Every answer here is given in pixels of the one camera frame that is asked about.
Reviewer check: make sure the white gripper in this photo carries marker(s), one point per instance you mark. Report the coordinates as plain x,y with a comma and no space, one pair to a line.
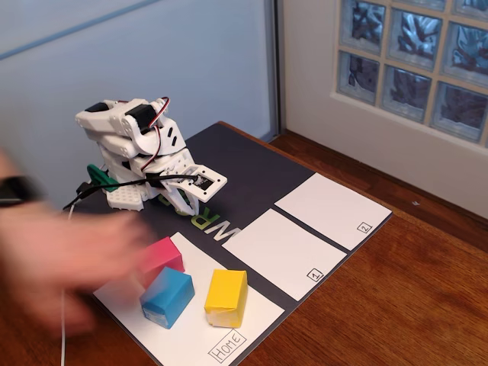
176,165

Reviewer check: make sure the pink paper box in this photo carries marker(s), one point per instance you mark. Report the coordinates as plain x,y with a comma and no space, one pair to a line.
167,253

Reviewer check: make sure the yellow paper box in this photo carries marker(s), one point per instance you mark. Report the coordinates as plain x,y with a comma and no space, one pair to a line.
225,293

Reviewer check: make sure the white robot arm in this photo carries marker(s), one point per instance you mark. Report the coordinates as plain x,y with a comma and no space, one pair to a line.
114,122

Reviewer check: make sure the person's forearm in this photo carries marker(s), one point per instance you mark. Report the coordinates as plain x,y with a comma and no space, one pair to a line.
4,164

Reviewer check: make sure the blue paper box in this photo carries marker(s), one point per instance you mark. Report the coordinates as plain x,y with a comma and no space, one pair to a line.
171,297

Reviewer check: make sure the person's hand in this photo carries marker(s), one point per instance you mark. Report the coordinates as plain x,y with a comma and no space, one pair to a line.
57,255

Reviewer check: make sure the dark printed mat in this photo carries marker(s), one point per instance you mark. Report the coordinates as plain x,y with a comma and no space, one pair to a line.
251,167

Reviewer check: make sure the green clamp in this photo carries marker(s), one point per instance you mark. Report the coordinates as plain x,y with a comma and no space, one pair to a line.
101,177

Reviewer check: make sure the white paper sheet marked 1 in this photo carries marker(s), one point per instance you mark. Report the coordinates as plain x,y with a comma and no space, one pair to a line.
282,251

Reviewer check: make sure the white paper sheet marked 2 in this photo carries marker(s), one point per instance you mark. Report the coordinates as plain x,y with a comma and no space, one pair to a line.
331,206

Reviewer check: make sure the black wristwatch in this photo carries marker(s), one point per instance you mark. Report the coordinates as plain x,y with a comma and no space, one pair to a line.
17,190

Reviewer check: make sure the glass block window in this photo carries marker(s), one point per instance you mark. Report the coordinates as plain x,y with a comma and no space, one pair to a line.
411,57

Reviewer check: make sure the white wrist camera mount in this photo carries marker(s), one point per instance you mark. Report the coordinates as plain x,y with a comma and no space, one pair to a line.
213,183

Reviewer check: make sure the grey metal frame strip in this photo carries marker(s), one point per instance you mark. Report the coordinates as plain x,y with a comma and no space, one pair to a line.
275,65

